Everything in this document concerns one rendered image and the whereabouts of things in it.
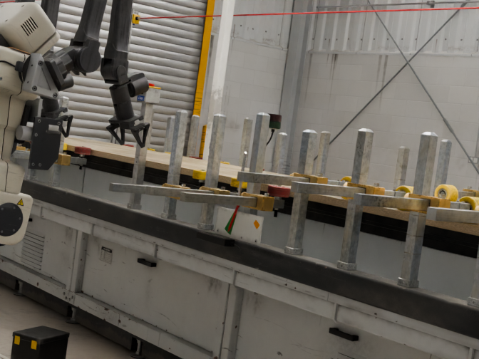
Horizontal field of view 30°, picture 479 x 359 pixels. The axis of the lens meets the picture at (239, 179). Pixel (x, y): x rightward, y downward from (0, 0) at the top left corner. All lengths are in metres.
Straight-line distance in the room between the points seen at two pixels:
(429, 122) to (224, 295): 8.53
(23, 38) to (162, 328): 1.70
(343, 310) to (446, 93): 9.08
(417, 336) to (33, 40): 1.43
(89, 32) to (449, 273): 1.31
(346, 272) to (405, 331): 0.26
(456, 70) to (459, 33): 0.49
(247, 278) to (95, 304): 1.41
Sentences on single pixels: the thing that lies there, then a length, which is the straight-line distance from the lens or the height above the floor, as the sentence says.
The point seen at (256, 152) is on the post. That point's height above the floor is 1.02.
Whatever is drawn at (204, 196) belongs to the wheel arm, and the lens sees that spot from 2.97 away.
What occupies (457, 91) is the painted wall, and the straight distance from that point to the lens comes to 11.70.
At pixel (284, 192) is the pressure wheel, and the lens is 3.16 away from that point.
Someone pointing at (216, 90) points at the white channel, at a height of 1.29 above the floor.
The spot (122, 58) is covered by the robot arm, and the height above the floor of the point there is 1.26.
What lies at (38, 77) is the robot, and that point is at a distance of 2.64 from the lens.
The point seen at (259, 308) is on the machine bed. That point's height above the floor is 0.41.
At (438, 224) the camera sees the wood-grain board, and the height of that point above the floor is 0.88.
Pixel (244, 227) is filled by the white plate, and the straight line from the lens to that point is 3.16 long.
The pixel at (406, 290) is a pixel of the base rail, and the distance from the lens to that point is 2.62.
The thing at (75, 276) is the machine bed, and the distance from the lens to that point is 4.62.
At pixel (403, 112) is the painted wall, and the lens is 12.22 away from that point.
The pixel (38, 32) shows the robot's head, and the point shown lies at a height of 1.30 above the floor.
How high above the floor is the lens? 1.08
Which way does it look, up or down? 3 degrees down
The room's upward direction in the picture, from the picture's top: 8 degrees clockwise
